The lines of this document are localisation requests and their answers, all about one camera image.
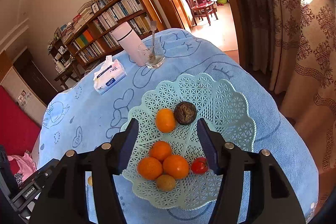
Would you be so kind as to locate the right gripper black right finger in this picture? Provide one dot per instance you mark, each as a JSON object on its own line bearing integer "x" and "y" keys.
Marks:
{"x": 271, "y": 197}

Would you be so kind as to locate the small orange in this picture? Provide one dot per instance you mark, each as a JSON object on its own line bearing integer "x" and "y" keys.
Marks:
{"x": 160, "y": 150}
{"x": 149, "y": 168}
{"x": 165, "y": 121}

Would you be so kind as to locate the dark wooden side table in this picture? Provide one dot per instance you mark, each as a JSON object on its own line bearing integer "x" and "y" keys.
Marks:
{"x": 70, "y": 72}

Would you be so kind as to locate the small wooden shelf unit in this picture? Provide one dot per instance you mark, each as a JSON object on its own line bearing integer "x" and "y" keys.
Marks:
{"x": 60, "y": 54}

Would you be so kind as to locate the wooden bookshelf with books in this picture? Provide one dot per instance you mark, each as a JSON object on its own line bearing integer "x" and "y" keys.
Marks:
{"x": 94, "y": 39}

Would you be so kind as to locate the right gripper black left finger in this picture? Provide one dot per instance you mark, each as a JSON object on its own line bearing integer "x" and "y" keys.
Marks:
{"x": 63, "y": 199}

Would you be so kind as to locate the light blue lattice fruit basket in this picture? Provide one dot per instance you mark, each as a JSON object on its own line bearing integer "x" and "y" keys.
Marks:
{"x": 225, "y": 111}

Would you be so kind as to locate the pink cloth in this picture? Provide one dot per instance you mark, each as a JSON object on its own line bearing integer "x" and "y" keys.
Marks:
{"x": 22, "y": 167}

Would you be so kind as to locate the red wall panel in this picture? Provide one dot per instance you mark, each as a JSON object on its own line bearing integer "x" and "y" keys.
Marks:
{"x": 18, "y": 131}

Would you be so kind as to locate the pink thermos bottle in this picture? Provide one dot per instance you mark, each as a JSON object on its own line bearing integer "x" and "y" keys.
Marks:
{"x": 130, "y": 42}

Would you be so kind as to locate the clear drinking glass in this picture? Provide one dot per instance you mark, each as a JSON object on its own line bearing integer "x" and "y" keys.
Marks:
{"x": 144, "y": 51}

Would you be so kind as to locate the red cherry tomato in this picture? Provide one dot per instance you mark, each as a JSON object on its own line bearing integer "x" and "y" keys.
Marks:
{"x": 200, "y": 165}

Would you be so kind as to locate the light blue patterned towel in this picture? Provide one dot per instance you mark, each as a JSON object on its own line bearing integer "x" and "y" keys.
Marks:
{"x": 81, "y": 119}

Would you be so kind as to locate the small yellow-brown fruit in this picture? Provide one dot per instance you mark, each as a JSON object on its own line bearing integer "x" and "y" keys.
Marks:
{"x": 165, "y": 183}

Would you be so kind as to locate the patterned beige curtain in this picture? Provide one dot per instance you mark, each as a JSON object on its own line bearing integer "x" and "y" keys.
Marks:
{"x": 295, "y": 41}

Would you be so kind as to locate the red wooden chair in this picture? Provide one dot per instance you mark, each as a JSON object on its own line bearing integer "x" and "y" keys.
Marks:
{"x": 202, "y": 9}

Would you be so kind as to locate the white tissue pack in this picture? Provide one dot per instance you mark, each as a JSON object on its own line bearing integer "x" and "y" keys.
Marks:
{"x": 110, "y": 73}

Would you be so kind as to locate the dark wrinkled passion fruit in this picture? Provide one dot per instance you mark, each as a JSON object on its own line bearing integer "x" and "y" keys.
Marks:
{"x": 185, "y": 113}

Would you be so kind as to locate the large orange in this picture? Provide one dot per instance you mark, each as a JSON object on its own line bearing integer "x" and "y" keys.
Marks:
{"x": 176, "y": 166}

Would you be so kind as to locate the metal spoon in glass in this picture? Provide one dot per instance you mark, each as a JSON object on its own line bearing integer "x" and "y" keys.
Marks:
{"x": 153, "y": 27}

